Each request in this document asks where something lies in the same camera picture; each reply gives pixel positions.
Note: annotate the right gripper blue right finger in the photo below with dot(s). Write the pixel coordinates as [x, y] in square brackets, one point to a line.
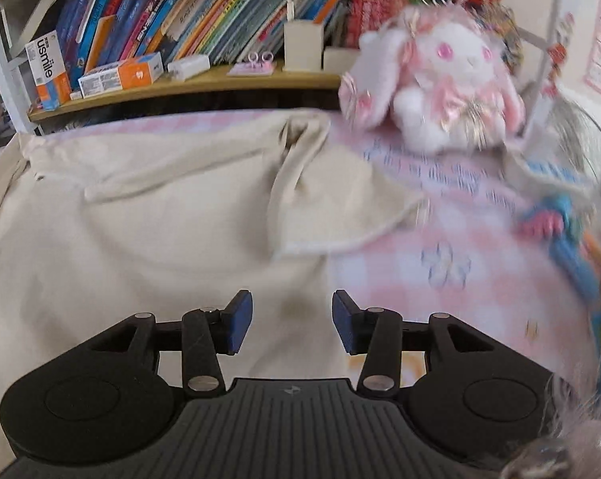
[375, 333]

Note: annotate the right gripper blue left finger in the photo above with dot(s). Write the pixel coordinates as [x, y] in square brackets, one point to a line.
[207, 334]

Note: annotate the cream t-shirt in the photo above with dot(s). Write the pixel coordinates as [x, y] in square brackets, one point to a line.
[94, 229]

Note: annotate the pink checkered desk mat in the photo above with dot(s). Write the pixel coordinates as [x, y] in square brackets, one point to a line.
[465, 258]

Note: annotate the blue pink toy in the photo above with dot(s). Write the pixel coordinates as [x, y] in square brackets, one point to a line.
[554, 221]

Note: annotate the pink white bunny plush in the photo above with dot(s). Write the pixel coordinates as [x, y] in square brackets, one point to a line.
[439, 77]

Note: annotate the wooden lower shelf board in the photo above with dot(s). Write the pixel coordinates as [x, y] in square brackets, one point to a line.
[216, 79]

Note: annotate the white charger adapter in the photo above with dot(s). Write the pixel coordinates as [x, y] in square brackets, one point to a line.
[188, 67]

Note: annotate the flat orange white usmile box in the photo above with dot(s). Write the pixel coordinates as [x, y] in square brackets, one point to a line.
[133, 73]

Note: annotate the cream pen holder box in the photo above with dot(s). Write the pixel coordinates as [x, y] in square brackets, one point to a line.
[303, 47]

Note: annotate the row of leaning books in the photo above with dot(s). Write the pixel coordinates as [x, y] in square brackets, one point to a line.
[93, 33]

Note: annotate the upright usmile box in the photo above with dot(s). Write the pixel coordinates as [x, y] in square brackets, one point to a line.
[48, 70]

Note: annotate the white shelf post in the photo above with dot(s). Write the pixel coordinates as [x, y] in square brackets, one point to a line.
[13, 97]

